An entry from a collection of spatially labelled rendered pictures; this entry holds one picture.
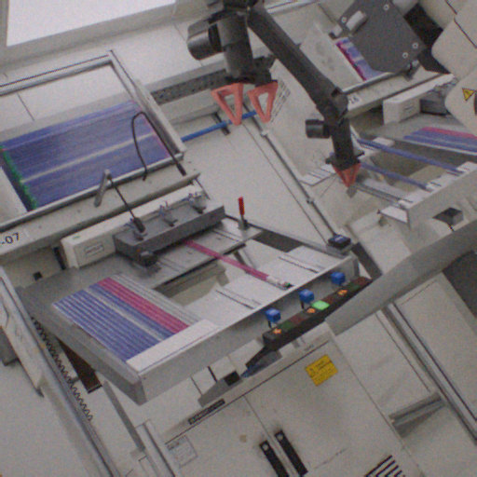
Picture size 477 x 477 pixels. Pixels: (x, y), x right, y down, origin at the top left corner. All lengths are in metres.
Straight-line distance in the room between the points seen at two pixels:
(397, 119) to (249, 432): 1.52
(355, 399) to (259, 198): 2.38
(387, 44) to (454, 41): 0.12
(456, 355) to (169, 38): 2.87
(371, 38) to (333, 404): 1.10
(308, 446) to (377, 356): 2.23
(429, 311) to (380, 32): 1.78
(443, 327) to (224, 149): 2.02
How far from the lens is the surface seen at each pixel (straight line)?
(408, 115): 3.00
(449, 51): 1.33
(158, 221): 2.23
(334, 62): 3.00
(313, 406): 2.05
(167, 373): 1.61
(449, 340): 2.98
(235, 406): 1.97
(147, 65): 4.65
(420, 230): 2.12
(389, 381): 4.19
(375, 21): 1.37
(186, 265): 2.04
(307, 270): 1.89
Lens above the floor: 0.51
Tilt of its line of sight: 13 degrees up
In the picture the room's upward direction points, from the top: 34 degrees counter-clockwise
